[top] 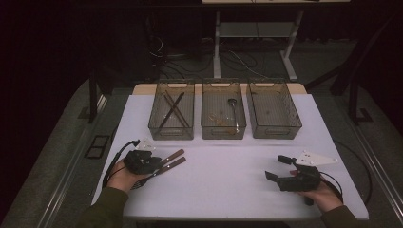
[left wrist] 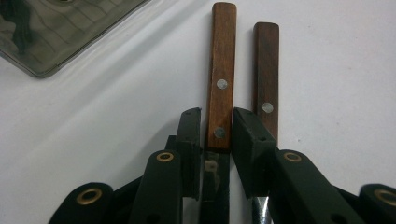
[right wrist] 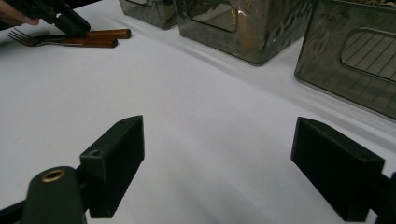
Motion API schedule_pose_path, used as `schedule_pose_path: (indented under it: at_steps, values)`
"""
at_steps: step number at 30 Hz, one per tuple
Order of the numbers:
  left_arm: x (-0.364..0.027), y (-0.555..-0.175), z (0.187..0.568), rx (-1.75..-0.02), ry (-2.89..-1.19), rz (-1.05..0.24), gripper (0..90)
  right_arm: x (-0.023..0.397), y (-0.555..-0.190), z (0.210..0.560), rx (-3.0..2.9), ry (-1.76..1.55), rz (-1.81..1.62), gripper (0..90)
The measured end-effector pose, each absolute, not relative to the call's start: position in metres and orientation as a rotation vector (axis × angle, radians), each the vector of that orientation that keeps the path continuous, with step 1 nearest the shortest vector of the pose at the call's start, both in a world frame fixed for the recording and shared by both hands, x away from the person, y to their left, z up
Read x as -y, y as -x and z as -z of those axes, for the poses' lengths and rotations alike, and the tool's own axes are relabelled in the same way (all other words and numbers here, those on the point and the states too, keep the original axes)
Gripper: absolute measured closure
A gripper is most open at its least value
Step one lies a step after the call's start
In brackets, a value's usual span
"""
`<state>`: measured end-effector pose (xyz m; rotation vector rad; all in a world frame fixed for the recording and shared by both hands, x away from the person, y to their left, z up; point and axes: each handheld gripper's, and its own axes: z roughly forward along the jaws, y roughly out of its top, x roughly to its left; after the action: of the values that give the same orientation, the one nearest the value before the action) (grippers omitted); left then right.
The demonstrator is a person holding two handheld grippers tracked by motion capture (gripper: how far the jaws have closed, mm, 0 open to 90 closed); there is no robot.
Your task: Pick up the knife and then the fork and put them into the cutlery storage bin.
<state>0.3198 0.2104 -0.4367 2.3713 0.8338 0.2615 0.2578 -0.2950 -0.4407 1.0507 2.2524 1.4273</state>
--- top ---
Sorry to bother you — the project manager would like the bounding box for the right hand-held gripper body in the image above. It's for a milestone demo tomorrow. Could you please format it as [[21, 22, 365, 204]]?
[[277, 149, 338, 193]]

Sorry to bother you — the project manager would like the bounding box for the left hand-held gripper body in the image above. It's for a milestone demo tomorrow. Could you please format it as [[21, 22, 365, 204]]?
[[123, 137, 157, 175]]

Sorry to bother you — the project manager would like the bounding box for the smoky clear plastic bin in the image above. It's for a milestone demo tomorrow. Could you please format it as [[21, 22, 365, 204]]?
[[201, 78, 247, 141], [246, 78, 303, 141], [147, 79, 196, 142]]

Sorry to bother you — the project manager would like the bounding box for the metal spoon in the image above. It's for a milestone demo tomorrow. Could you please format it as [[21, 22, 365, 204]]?
[[227, 97, 240, 131]]

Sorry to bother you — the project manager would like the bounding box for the person's left hand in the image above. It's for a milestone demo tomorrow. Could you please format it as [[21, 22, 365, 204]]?
[[106, 160, 150, 195]]

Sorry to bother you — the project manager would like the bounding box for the person's right hand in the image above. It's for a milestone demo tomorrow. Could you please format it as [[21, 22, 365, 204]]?
[[297, 182, 344, 213]]

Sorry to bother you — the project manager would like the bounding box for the white table mat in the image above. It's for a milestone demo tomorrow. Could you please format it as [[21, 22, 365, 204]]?
[[87, 93, 370, 221]]

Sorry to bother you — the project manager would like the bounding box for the black metal stand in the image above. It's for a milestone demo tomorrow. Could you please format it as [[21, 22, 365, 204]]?
[[77, 56, 134, 124], [305, 12, 400, 126]]

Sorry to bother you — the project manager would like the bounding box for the dark box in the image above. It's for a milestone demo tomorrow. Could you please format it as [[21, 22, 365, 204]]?
[[164, 13, 203, 61]]

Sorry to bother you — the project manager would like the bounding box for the left hand-held gripper cable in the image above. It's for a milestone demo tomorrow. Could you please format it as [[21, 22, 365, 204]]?
[[102, 140, 142, 189]]

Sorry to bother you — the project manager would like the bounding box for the hand-held gripper cable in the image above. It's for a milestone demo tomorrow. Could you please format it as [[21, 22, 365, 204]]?
[[102, 140, 142, 189], [319, 171, 345, 203]]

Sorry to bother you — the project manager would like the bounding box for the right hand-held gripper cable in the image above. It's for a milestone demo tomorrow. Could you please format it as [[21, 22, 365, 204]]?
[[319, 171, 345, 203]]

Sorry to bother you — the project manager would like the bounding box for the thin black cable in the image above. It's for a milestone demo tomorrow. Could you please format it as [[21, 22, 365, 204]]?
[[334, 140, 374, 205]]

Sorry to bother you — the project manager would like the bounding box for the aluminium rail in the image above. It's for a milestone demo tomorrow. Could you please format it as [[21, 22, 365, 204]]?
[[346, 120, 403, 222], [36, 93, 108, 228]]

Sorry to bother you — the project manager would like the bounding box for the white floor cable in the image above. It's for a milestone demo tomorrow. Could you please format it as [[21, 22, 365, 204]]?
[[227, 49, 271, 79]]

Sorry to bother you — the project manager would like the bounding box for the tangle of black floor cables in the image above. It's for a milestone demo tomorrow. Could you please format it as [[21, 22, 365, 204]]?
[[147, 34, 279, 81]]

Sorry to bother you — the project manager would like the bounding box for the white metal desk frame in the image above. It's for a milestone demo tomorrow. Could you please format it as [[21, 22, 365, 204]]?
[[202, 0, 351, 83]]

